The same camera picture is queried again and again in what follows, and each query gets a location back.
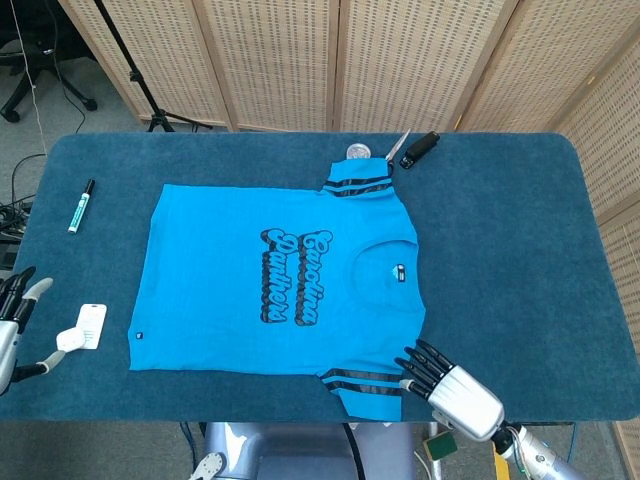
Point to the grey metal bracket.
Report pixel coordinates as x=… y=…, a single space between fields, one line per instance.
x=210 y=467

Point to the blue grey robot torso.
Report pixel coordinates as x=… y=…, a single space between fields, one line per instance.
x=300 y=450

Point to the grey floor box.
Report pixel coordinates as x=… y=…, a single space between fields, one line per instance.
x=7 y=257

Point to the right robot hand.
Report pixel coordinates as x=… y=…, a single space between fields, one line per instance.
x=467 y=400

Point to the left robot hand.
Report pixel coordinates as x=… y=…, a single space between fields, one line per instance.
x=9 y=345

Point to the black stapler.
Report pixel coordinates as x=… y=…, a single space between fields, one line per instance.
x=420 y=148

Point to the clear plastic jar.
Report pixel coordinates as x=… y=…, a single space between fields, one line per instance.
x=358 y=151

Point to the silver metal table leg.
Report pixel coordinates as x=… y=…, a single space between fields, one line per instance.
x=436 y=472

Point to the black office chair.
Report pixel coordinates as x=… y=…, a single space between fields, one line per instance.
x=35 y=62

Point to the green white marker pen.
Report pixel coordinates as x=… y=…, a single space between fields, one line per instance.
x=80 y=210

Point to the white rectangular card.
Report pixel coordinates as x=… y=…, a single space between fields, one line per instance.
x=92 y=322

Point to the green yellow sponge block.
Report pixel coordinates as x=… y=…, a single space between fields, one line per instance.
x=441 y=446

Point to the black tripod stand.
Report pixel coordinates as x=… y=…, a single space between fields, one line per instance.
x=134 y=76

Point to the blue printed T-shirt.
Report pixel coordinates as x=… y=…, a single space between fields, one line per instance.
x=210 y=280

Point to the blue table mat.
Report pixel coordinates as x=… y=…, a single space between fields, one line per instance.
x=500 y=250

